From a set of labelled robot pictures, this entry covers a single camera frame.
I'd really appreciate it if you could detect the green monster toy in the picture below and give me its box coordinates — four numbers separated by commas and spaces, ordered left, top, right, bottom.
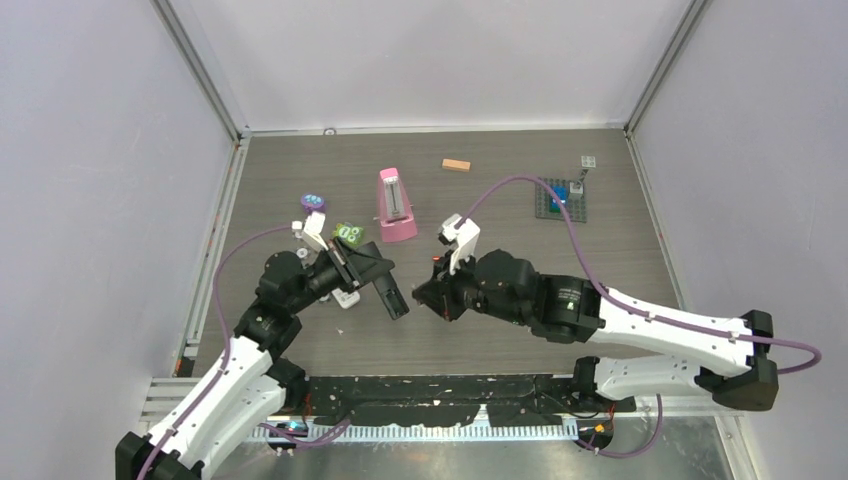
333, 223, 365, 248

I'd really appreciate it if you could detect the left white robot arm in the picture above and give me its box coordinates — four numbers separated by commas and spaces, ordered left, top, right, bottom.
115, 239, 409, 479

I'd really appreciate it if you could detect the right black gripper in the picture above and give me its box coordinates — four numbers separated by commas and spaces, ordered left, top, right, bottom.
414, 247, 529, 326

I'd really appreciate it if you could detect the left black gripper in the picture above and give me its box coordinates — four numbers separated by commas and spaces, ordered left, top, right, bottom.
288, 236, 392, 314

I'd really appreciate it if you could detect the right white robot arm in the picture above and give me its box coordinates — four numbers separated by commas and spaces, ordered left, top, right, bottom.
412, 250, 779, 412

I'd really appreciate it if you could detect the white remote control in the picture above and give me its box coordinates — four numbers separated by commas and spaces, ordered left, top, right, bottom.
331, 289, 361, 310

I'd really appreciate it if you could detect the purple round toy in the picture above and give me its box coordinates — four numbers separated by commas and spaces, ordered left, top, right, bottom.
300, 193, 326, 215

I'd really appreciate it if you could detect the black bar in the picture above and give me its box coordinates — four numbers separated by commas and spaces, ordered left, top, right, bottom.
373, 274, 410, 320

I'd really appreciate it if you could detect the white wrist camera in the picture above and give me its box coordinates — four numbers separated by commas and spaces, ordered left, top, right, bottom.
439, 213, 481, 275
291, 211, 328, 252

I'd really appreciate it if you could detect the wooden block far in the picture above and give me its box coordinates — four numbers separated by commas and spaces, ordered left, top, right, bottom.
441, 158, 471, 173

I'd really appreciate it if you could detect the blue lego brick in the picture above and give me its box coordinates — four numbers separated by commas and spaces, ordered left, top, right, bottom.
553, 186, 568, 204

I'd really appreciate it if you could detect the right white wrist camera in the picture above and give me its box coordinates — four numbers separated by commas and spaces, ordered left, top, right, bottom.
439, 213, 481, 275

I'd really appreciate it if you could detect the grey lego tower piece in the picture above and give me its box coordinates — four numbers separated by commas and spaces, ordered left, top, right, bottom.
569, 168, 589, 198

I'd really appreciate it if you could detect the pink metronome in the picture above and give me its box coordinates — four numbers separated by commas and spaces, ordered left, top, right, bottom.
377, 168, 418, 243

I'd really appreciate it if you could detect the grey lego baseplate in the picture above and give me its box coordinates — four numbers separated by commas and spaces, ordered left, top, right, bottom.
534, 178, 588, 223

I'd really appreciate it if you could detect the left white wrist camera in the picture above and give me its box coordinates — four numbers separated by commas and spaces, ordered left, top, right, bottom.
291, 211, 328, 252

